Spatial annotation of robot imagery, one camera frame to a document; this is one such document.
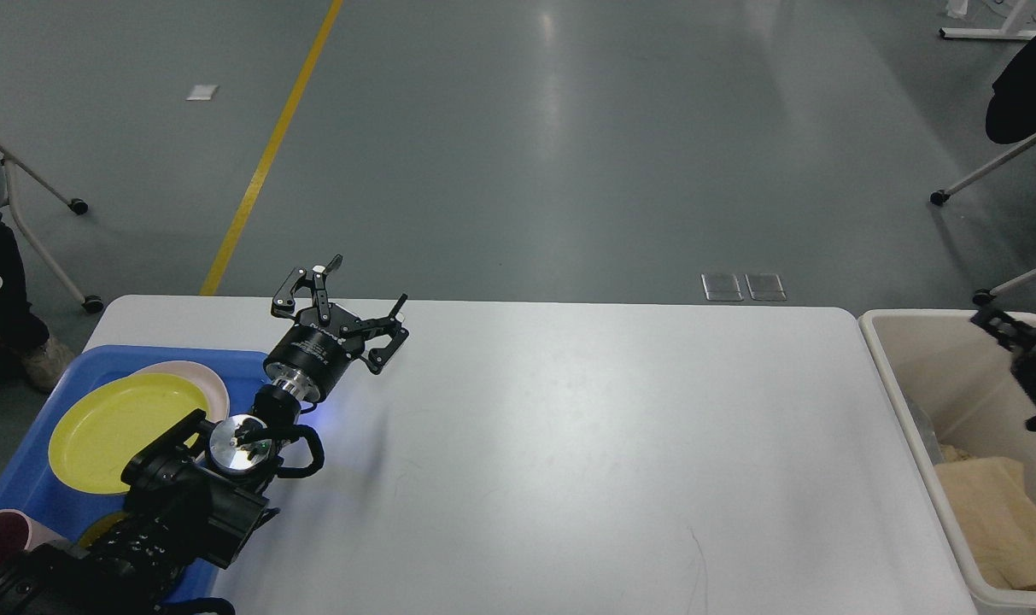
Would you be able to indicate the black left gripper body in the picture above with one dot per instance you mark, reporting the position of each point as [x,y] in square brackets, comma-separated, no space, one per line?
[308,362]

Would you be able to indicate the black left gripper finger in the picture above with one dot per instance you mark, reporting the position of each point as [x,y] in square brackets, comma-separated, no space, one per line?
[314,281]
[374,341]

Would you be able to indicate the brown paper bag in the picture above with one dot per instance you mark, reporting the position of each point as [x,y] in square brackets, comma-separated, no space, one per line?
[996,516]

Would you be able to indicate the yellow plastic plate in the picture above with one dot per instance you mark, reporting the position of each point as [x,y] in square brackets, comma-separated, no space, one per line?
[98,436]

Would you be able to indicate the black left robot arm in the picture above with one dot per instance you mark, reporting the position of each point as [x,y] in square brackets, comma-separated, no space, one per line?
[196,489]

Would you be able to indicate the beige plastic bin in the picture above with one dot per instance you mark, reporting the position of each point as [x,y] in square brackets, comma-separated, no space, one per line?
[937,364]

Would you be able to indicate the pink plate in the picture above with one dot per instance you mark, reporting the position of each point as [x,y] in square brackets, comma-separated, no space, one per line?
[204,378]

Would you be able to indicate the white rolling stand left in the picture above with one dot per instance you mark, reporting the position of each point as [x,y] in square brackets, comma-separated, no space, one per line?
[15,172]

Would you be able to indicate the white paper scrap on floor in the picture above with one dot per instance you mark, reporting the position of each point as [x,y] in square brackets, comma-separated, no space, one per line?
[202,93]

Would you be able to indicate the person in black clothing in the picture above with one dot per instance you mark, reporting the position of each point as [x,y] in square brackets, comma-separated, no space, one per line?
[1011,112]

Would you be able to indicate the blue plastic tray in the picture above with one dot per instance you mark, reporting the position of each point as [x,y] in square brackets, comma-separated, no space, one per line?
[29,486]

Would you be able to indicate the floor outlet cover plates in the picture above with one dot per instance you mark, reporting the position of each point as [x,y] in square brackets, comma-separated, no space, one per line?
[727,287]

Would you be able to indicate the pink mug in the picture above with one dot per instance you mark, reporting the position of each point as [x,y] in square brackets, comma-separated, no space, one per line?
[20,534]

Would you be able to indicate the white table frame background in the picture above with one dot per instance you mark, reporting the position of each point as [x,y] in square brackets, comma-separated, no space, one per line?
[996,21]

